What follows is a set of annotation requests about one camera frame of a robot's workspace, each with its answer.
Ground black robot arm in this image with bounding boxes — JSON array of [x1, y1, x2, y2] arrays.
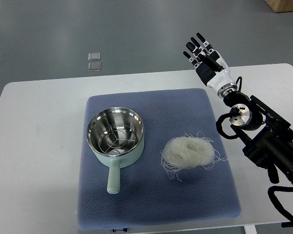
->
[[216, 77, 293, 227]]

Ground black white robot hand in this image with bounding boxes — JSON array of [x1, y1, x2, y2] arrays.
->
[[183, 33, 237, 98]]

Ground white vermicelli bundle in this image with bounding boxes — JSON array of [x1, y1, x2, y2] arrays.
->
[[160, 132, 228, 181]]

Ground wooden box corner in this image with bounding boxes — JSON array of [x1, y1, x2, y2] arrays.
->
[[265, 0, 293, 13]]

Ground white table leg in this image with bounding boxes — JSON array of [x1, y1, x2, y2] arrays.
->
[[244, 225, 257, 234]]

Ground wire steaming rack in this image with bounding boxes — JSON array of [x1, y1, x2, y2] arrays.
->
[[96, 124, 139, 156]]

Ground blue textured mat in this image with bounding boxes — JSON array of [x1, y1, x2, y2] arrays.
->
[[77, 88, 241, 230]]

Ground mint green steel pot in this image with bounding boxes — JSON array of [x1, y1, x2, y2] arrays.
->
[[86, 107, 145, 195]]

